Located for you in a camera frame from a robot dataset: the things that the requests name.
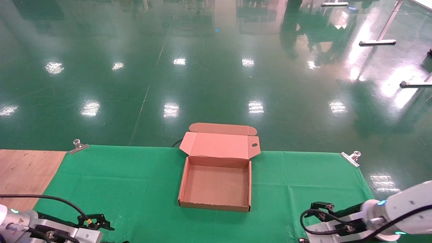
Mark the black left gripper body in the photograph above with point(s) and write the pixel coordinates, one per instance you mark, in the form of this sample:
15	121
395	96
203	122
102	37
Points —
57	221

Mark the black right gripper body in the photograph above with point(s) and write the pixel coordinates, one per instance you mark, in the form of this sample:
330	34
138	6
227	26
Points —
349	212

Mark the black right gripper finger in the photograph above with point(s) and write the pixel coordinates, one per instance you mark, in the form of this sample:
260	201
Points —
320	206

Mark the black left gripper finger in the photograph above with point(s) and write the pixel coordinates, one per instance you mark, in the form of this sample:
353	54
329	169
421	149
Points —
96	221

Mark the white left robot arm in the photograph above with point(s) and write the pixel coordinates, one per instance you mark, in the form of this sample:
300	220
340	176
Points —
10	226

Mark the open brown cardboard box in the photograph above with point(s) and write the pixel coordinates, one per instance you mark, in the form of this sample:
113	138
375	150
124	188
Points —
216	185

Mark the silver binder clip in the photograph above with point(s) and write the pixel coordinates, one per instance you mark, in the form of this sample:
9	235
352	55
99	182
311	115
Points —
349	158
78	147

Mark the green cloth mat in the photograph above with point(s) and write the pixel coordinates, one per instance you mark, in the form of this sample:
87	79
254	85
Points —
152	202

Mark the white metal stand leg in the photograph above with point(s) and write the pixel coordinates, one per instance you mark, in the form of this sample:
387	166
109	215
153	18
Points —
415	83
334	4
377	42

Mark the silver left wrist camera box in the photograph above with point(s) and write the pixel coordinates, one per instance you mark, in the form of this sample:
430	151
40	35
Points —
84	234

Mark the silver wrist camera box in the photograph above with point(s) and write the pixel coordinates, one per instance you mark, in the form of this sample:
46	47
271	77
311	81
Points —
84	234
324	233

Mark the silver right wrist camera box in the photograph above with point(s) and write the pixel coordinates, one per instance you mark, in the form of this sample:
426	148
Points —
324	233

